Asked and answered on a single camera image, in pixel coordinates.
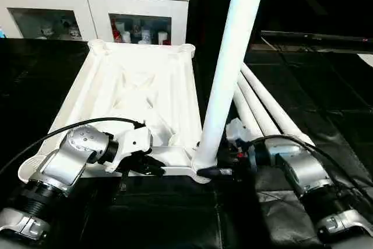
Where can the crumpled black plastic sheet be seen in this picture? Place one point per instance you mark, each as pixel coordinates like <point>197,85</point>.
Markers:
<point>285,214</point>

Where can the white plastic table top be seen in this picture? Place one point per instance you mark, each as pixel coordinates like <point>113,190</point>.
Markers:
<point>140,86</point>

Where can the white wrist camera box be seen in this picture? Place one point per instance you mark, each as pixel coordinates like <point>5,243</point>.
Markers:
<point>133,141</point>
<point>239,132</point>

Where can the dark low furniture silver edge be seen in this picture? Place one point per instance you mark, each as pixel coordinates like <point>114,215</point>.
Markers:
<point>315,36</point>

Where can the black work mat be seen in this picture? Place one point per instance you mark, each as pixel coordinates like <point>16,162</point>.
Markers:
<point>186,220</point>

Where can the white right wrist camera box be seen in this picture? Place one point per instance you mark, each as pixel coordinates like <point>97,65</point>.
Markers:
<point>239,132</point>

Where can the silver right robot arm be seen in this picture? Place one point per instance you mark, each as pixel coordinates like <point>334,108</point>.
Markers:
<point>309,173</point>

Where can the white plastic table leg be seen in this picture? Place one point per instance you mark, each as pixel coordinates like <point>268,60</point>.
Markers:
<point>246,109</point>
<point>277,103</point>
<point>233,56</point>
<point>259,106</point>

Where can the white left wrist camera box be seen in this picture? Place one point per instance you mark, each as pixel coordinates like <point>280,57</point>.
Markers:
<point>133,141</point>

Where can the light blue plastic item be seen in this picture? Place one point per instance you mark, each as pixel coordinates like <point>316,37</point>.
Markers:
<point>2,31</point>

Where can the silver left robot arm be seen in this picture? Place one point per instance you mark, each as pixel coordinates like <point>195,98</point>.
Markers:
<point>64,167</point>

